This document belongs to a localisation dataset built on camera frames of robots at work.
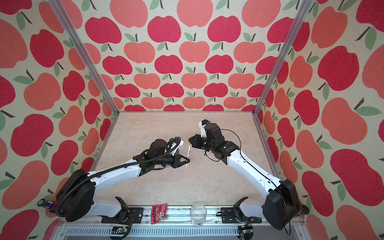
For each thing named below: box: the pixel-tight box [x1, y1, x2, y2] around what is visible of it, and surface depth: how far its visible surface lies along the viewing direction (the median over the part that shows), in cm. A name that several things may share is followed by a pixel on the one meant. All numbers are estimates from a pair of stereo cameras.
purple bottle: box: [37, 198, 54, 209], surface depth 62 cm
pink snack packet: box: [151, 203, 168, 225], surface depth 76 cm
